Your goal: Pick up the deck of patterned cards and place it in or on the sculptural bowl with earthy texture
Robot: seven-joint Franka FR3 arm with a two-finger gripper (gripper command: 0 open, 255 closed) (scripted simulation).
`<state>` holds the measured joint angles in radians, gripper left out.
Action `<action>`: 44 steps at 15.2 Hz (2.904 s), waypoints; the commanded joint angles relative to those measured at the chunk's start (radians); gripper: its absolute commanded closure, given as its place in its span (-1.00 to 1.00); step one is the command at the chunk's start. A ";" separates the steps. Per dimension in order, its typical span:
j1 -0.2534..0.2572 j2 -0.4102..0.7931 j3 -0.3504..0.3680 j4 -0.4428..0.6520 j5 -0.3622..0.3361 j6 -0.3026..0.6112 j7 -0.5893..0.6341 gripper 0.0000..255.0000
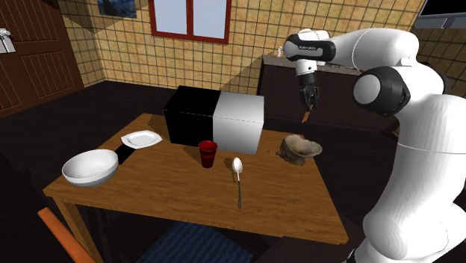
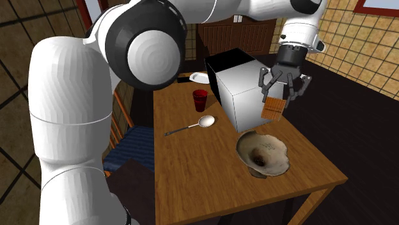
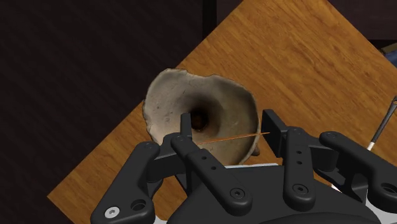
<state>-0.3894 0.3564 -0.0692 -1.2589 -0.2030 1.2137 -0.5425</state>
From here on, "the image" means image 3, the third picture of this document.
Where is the black tool with white tip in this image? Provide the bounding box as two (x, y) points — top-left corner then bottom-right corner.
(366, 95), (397, 152)

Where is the wooden table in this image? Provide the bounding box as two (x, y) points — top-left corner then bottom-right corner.
(46, 0), (397, 224)

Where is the beige funnel-shaped vase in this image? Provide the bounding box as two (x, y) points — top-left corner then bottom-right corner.
(142, 68), (261, 167)

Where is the thin orange stick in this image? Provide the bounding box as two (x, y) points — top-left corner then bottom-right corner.
(196, 132), (271, 146)

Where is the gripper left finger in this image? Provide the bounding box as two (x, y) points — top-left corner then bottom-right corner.
(90, 113), (254, 224)

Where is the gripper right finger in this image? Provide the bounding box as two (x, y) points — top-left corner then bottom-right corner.
(261, 109), (397, 215)

